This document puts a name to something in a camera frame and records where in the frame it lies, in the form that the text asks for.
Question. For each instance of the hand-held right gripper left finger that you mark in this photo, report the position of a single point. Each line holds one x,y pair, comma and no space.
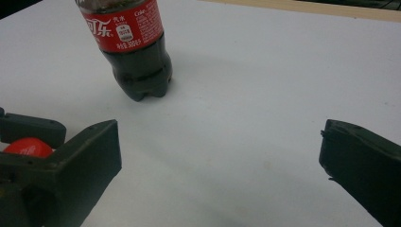
85,164

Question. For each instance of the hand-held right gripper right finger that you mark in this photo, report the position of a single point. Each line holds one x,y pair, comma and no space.
365,164

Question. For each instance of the red bottle cap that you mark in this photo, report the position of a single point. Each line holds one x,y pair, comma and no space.
28,148

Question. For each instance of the cola bottle with red label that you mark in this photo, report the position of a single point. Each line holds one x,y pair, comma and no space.
138,69

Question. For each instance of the white board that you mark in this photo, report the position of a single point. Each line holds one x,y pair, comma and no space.
252,94

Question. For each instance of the light wooden table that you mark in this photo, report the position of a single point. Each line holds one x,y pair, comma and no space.
315,8

